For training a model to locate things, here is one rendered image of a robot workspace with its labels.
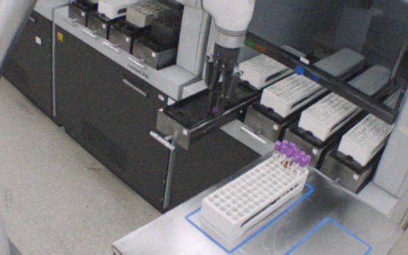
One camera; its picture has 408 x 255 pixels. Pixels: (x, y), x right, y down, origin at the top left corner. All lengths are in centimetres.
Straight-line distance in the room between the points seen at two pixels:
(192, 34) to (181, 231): 88
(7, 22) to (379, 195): 115
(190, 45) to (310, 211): 84
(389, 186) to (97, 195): 138
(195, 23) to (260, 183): 77
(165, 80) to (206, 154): 31
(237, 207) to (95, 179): 141
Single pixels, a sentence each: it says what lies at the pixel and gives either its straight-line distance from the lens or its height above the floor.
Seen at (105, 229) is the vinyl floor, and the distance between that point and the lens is 223.
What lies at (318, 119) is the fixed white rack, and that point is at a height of 86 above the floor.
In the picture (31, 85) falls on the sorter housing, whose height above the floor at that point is 19.
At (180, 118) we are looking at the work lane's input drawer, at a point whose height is 82.
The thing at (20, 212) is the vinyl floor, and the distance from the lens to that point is 232.
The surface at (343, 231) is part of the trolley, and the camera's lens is 126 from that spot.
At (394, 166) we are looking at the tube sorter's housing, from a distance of 153.
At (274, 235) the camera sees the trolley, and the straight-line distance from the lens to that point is 119.
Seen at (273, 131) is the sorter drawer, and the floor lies 78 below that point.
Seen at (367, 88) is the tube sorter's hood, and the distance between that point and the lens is 145.
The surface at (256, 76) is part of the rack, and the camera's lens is 169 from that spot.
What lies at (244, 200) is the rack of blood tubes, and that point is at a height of 88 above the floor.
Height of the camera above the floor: 166
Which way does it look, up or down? 35 degrees down
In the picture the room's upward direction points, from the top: 10 degrees clockwise
